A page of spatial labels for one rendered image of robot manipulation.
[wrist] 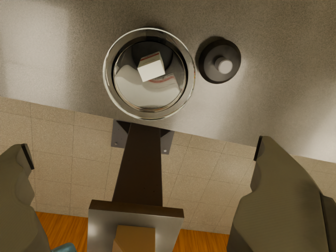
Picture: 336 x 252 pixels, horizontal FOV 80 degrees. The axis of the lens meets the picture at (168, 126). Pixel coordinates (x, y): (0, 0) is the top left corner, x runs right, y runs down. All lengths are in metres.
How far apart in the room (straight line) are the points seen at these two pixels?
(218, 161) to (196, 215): 0.72
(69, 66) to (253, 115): 0.45
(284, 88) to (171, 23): 0.31
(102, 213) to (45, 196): 1.56
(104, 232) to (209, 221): 1.71
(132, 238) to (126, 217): 0.07
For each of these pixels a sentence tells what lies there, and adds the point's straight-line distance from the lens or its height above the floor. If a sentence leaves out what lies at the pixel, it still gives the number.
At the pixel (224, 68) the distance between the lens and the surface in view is 0.42.
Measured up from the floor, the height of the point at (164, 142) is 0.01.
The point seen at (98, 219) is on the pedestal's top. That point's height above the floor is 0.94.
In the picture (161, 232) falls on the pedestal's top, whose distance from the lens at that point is 0.82.
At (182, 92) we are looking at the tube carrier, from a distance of 0.25.
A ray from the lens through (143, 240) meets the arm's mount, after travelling 0.76.
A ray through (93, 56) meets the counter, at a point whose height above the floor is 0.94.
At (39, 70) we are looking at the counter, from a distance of 0.54.
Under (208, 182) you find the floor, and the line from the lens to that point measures 2.00.
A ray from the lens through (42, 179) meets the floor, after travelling 2.14.
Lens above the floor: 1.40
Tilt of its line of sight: 62 degrees down
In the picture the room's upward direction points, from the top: 174 degrees clockwise
